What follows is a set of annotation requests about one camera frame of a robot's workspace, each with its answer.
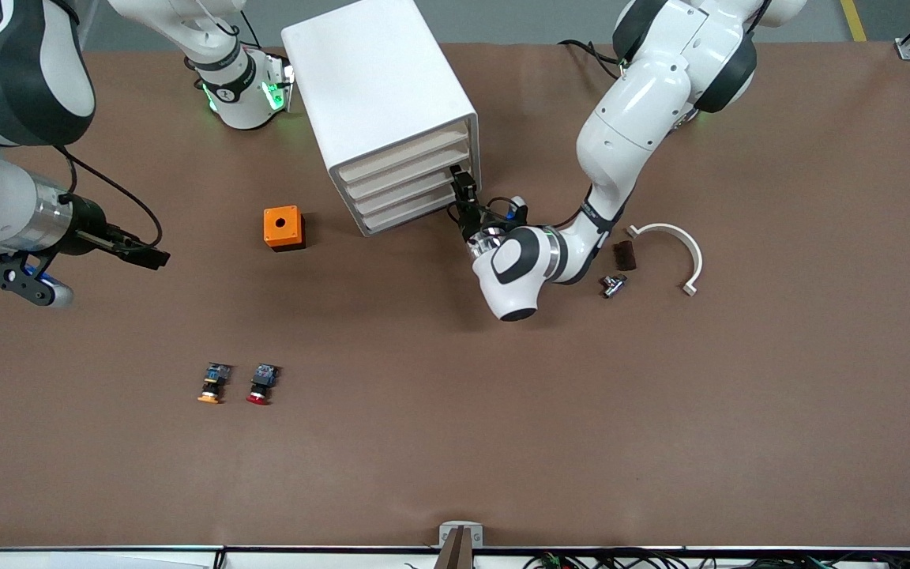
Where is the red push button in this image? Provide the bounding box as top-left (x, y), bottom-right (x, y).
top-left (246, 364), bottom-right (281, 407)

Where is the orange push button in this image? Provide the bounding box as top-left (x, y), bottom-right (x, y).
top-left (197, 363), bottom-right (233, 405)

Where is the orange box with round hole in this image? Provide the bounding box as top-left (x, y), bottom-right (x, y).
top-left (263, 205), bottom-right (306, 253)

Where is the brown paper table cover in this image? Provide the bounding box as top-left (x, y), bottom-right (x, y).
top-left (0, 41), bottom-right (910, 550)

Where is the black left arm base cable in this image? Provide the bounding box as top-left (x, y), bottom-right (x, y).
top-left (558, 38), bottom-right (622, 80)

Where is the white curved plastic bracket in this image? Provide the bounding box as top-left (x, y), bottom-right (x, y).
top-left (626, 223), bottom-right (704, 298)

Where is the white table edge rail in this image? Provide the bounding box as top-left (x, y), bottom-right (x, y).
top-left (0, 544), bottom-right (910, 569)

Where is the grey camera post bracket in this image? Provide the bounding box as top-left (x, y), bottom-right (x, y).
top-left (438, 520), bottom-right (484, 569)

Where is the black cable bundle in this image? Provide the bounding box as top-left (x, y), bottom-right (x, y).
top-left (404, 549), bottom-right (910, 569)

